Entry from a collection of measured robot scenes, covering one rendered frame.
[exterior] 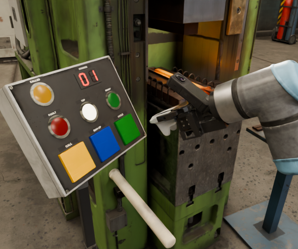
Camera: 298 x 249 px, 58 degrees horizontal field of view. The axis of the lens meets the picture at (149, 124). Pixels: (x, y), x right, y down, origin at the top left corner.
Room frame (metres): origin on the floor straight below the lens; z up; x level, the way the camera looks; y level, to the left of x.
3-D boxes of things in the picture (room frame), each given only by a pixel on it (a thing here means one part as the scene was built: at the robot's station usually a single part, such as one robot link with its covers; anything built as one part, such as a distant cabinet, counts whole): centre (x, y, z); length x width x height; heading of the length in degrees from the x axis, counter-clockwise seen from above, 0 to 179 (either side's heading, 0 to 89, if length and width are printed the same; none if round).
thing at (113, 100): (0.74, 0.10, 1.09); 0.05 x 0.03 x 0.04; 122
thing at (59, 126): (0.57, 0.21, 1.09); 0.05 x 0.03 x 0.04; 122
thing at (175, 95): (1.24, -0.10, 0.96); 0.42 x 0.20 x 0.09; 32
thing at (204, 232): (1.28, -0.14, 0.23); 0.55 x 0.37 x 0.47; 32
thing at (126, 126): (0.71, 0.07, 1.01); 0.07 x 0.05 x 0.07; 147
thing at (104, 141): (0.63, 0.12, 1.01); 0.07 x 0.05 x 0.07; 147
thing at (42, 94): (0.59, 0.25, 1.16); 0.05 x 0.03 x 0.04; 122
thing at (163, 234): (0.80, 0.04, 0.62); 0.44 x 0.05 x 0.05; 32
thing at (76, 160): (0.54, 0.18, 1.01); 0.07 x 0.05 x 0.07; 147
